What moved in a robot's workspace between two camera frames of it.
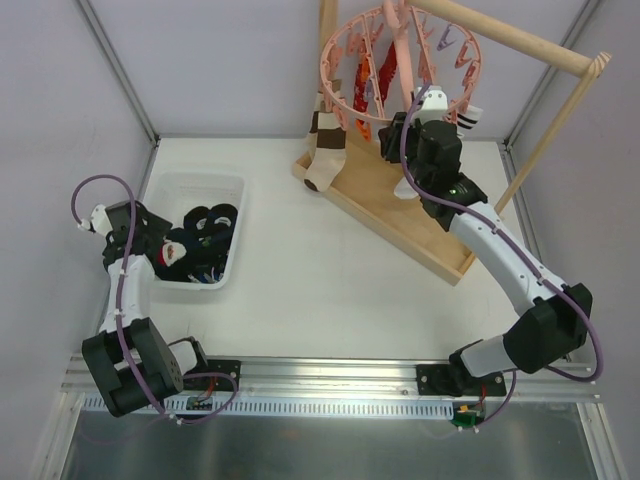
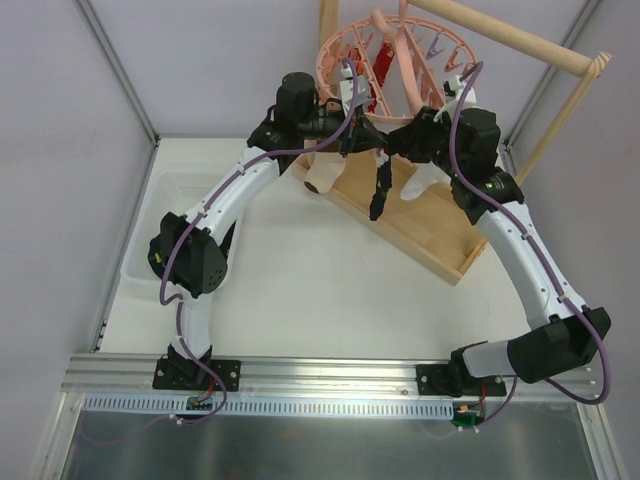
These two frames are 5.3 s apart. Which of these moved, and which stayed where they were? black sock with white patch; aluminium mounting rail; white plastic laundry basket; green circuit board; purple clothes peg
Moved: purple clothes peg; black sock with white patch
Stayed: white plastic laundry basket; green circuit board; aluminium mounting rail
